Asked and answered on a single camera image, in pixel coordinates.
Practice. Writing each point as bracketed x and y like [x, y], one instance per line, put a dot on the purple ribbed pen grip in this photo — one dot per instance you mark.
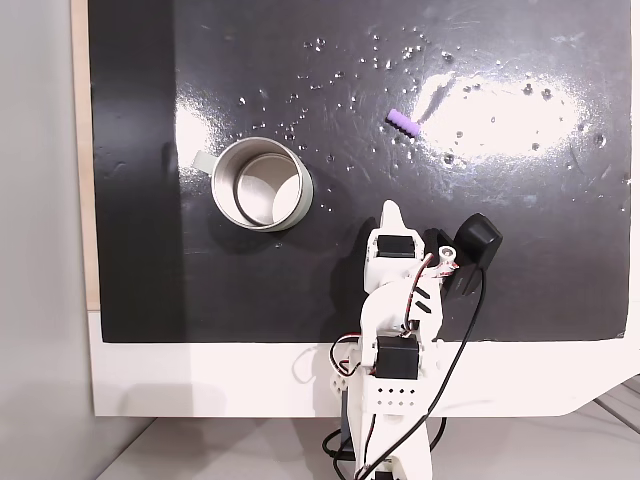
[403, 122]

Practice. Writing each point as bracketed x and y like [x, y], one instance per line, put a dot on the stainless steel cup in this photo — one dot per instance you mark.
[225, 170]

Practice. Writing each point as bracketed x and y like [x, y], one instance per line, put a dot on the black glossy mat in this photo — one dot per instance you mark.
[150, 250]

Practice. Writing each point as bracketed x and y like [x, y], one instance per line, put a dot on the light wooden board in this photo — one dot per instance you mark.
[82, 150]

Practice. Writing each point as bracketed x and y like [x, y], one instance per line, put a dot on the black oval camera box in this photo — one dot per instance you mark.
[477, 240]

